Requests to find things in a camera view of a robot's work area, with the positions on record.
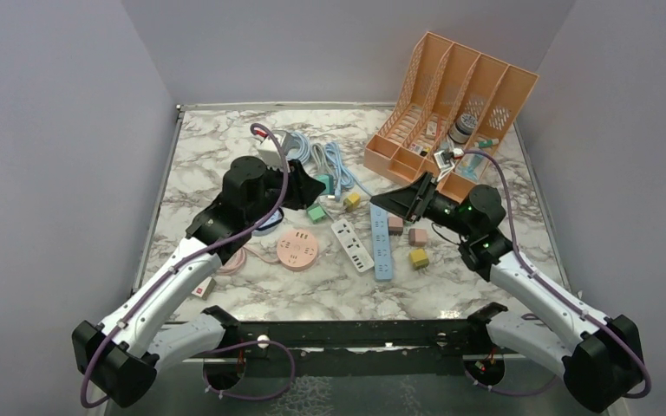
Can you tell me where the yellow charger plug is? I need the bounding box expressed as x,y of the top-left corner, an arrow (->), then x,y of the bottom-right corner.
343,192 -> 361,212
408,248 -> 430,270

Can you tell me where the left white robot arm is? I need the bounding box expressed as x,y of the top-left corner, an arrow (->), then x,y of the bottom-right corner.
72,156 -> 325,408

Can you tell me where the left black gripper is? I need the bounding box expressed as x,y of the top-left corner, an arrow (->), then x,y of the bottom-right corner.
247,156 -> 326,224

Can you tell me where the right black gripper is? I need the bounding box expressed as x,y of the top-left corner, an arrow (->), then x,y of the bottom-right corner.
371,170 -> 476,238

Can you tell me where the yellow charger plug back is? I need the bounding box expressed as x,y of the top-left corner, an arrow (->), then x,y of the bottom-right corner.
343,192 -> 361,212

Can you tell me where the orange file organizer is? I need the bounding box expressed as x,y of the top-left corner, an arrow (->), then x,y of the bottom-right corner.
364,32 -> 539,201

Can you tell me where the pink charger plug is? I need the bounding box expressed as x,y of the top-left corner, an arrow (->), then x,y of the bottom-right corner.
388,216 -> 404,235
408,228 -> 428,247

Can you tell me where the teal charger plug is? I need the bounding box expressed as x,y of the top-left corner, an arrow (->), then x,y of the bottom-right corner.
315,173 -> 335,198

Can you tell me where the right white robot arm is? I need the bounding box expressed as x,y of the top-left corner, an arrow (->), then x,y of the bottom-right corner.
370,173 -> 652,413

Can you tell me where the blue round power strip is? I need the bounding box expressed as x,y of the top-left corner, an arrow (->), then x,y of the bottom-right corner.
252,208 -> 284,237

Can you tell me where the blue long power strip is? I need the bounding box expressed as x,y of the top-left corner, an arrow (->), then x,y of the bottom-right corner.
369,205 -> 394,282

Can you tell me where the green charger plug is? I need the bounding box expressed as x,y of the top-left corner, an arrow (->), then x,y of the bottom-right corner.
306,204 -> 328,224

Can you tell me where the light blue power cable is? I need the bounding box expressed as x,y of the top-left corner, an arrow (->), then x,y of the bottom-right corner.
324,140 -> 375,201

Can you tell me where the pink coiled cable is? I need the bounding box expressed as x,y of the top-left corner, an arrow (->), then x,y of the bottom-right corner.
215,246 -> 279,276

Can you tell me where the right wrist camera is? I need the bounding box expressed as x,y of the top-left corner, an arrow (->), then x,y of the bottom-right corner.
434,147 -> 465,182

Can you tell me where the grey power cable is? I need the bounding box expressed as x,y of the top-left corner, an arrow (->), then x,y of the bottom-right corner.
310,142 -> 340,202

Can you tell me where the black mounting rail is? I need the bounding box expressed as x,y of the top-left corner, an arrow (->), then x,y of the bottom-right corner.
198,302 -> 507,387

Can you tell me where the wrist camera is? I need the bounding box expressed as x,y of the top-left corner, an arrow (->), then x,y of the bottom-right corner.
255,135 -> 286,170
434,147 -> 465,182

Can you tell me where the pink round power strip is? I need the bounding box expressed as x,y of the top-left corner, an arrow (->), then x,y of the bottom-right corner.
277,229 -> 319,272

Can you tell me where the small card on table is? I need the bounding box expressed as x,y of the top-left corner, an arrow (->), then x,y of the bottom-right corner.
192,277 -> 216,300

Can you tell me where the white power strip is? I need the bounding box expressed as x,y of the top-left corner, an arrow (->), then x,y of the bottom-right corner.
330,218 -> 375,273

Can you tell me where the blue coiled cable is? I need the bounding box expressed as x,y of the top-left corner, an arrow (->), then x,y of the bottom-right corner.
284,130 -> 312,167

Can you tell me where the yellow charger plug front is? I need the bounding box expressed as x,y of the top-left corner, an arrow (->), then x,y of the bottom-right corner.
408,248 -> 430,270

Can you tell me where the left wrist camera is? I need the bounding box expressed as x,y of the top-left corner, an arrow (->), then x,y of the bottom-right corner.
255,135 -> 286,170

